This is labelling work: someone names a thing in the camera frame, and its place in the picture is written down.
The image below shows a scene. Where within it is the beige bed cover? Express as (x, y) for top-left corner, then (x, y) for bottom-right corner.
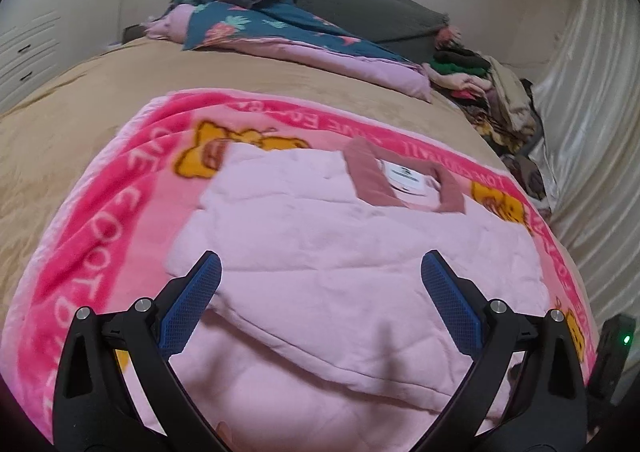
(0, 36), (511, 312)

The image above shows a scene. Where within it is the cream satin curtain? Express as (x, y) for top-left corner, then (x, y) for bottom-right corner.
(534, 0), (639, 322)

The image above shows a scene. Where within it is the dark grey headboard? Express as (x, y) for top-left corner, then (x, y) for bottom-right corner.
(295, 0), (449, 63)

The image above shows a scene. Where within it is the pile of assorted clothes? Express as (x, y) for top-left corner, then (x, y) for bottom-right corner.
(423, 26), (551, 220)

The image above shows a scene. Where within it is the blue floral pink quilt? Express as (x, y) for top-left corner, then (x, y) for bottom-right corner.
(143, 0), (431, 102)

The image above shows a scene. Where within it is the pink quilted jacket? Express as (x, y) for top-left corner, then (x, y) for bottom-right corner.
(117, 135), (551, 452)

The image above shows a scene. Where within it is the white wardrobe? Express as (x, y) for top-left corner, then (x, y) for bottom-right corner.
(1, 0), (120, 112)

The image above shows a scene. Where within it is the pink cartoon fleece blanket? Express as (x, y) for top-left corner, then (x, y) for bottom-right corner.
(1, 89), (598, 437)

